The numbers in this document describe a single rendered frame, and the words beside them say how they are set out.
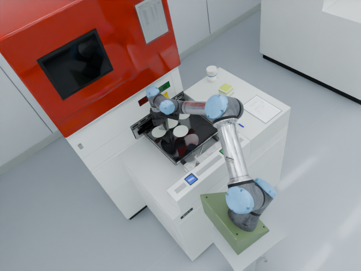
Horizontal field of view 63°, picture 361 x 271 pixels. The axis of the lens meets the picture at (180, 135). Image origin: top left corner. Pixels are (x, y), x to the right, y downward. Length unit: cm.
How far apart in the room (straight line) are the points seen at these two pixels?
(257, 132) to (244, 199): 61
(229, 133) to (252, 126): 49
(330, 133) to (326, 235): 101
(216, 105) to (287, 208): 147
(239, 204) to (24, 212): 240
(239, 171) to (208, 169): 37
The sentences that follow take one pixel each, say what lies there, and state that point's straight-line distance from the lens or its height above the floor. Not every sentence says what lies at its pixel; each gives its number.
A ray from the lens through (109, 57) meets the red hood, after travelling 157.
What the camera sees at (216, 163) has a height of 96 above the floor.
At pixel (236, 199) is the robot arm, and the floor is 119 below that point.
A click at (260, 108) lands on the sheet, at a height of 97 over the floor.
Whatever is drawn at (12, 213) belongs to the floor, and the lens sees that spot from 334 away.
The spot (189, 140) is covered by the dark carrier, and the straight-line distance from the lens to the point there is 184.
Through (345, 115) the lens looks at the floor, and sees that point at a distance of 329.
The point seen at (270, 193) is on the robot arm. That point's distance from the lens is 138.
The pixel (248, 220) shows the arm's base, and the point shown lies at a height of 99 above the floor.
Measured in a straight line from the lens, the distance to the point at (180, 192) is 157.
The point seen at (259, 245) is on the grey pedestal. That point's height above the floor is 82.
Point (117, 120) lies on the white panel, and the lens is 185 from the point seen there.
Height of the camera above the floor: 232
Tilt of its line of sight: 49 degrees down
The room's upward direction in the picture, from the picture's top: 16 degrees counter-clockwise
